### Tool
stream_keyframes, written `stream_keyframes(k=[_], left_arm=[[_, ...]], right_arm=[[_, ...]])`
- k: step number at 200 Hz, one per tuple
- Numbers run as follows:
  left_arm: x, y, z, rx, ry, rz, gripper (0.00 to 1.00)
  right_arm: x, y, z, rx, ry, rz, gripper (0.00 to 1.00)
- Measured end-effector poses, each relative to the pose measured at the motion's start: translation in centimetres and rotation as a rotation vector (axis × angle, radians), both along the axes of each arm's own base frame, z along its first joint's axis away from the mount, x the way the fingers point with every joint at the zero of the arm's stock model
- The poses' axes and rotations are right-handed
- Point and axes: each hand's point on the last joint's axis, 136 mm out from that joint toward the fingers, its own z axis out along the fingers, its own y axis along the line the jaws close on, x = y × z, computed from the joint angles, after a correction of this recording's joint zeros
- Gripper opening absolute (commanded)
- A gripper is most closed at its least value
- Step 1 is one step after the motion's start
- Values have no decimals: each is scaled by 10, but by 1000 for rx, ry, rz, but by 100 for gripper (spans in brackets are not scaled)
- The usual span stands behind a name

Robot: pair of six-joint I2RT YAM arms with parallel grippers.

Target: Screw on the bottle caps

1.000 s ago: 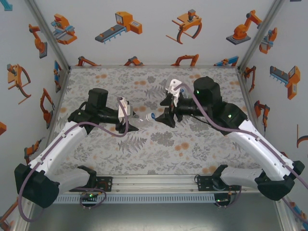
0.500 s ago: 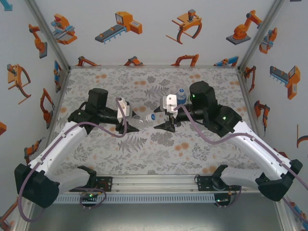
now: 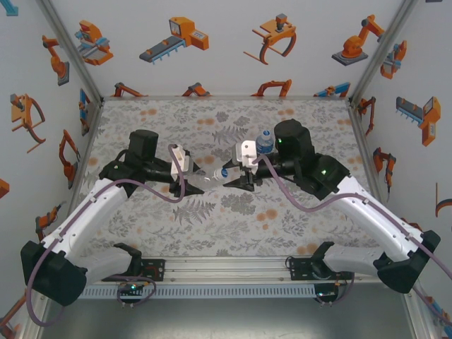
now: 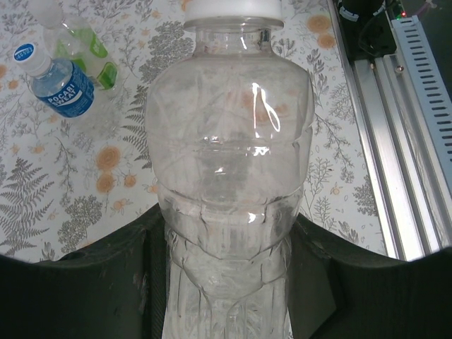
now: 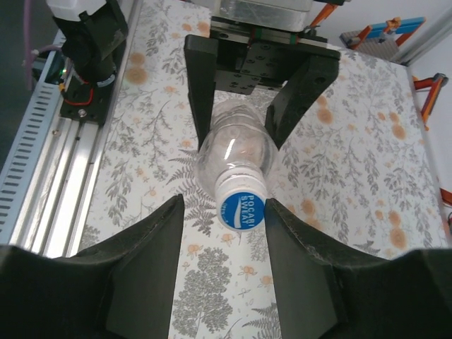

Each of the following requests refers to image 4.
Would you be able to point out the plain white bottle cap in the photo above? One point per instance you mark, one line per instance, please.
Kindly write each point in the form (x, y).
(233, 8)

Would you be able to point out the blue printed white bottle cap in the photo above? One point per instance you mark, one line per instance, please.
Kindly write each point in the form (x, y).
(25, 54)

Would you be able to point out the blue label plastic bottle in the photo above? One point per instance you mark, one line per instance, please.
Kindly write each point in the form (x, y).
(67, 95)

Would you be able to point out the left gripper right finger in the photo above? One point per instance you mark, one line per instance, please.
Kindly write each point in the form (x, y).
(388, 300)

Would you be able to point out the floral table mat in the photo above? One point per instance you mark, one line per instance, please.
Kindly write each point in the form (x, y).
(70, 169)

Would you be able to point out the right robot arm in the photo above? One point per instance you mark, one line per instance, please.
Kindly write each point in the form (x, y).
(356, 5)

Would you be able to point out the translucent white bottle cap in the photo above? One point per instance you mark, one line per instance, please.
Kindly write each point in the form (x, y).
(47, 12)

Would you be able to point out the clear unlabelled plastic bottle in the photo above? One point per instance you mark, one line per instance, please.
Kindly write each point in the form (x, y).
(229, 141)

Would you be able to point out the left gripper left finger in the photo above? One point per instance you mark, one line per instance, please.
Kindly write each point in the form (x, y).
(70, 300)

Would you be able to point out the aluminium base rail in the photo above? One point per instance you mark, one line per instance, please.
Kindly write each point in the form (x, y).
(381, 141)

